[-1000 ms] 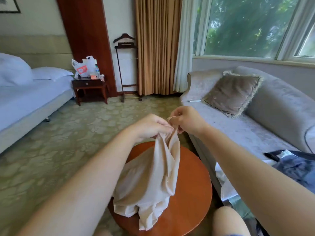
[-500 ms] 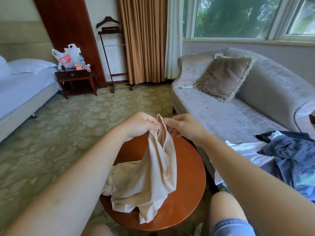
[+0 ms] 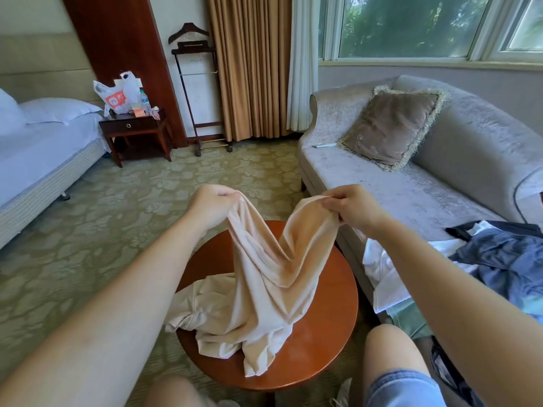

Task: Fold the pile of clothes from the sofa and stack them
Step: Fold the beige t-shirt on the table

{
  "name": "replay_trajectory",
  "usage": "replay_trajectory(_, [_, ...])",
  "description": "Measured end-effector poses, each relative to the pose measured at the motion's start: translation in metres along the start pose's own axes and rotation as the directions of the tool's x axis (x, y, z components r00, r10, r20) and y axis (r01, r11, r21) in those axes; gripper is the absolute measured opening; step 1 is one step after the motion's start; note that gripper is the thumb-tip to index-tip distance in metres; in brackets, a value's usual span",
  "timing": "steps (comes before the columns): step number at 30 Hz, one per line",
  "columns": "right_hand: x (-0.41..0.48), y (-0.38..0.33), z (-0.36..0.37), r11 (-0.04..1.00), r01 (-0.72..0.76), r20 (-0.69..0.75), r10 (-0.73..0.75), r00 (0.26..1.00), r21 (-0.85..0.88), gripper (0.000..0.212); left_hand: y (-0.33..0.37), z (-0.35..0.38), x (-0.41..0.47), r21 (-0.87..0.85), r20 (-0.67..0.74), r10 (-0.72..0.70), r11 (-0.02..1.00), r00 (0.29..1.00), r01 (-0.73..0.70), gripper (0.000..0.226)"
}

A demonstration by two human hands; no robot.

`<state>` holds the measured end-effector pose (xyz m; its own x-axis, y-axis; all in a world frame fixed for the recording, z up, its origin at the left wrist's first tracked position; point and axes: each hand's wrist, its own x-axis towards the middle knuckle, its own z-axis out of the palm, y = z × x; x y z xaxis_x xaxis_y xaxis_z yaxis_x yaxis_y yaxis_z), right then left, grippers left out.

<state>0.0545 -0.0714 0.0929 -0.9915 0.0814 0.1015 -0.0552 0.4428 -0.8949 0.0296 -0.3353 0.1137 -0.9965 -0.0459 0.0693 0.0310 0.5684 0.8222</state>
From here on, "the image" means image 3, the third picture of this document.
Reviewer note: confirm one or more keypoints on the person's left forearm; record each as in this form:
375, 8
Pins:
93, 326

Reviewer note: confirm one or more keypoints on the beige curtain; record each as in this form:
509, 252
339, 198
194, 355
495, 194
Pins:
250, 63

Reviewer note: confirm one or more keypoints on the round wooden table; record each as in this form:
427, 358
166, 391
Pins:
322, 326

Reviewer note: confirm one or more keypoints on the plain beige T-shirt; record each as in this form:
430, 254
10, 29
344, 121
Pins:
271, 284

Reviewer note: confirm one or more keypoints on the white sneaker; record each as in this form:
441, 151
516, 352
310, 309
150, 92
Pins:
344, 394

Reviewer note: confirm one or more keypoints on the grey velvet chaise sofa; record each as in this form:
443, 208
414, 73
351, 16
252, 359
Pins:
407, 190

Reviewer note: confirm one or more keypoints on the person's right leg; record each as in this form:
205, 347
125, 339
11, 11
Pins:
386, 347

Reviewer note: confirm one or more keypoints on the white framed window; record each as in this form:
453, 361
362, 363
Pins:
416, 25

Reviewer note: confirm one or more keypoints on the person's right forearm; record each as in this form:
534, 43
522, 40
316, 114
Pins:
475, 309

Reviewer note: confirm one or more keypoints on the person's left hand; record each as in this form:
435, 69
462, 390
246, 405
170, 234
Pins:
212, 206

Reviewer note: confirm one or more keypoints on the person's right hand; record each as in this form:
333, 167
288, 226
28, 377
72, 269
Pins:
355, 207

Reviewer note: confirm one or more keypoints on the black valet stand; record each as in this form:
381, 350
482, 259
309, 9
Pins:
193, 46

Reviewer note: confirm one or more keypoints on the white plastic bag red print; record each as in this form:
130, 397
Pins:
110, 99

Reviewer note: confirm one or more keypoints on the plain white plastic bag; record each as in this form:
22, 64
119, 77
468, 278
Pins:
136, 89

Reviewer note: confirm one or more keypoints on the white duvet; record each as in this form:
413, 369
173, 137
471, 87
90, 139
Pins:
8, 114

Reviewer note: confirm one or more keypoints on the dark wooden nightstand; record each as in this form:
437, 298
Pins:
131, 124

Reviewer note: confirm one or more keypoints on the pile of clothes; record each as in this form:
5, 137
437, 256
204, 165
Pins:
386, 267

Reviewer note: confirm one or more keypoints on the beige padded headboard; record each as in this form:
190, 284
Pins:
42, 68

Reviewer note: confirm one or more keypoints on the blue denim shorts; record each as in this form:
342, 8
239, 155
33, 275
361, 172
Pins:
403, 390

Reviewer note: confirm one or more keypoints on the small white flat object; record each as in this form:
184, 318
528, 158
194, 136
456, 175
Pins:
325, 146

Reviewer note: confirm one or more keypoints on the dark wooden wall panel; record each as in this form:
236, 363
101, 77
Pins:
127, 38

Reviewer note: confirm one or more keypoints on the white pillow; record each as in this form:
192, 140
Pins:
59, 110

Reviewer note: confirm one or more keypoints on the brown fringed cushion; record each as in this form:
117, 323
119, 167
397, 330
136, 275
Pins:
392, 127

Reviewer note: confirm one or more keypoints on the white bed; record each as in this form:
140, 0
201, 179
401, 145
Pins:
34, 165

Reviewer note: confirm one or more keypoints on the white sheer curtain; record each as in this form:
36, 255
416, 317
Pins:
303, 63

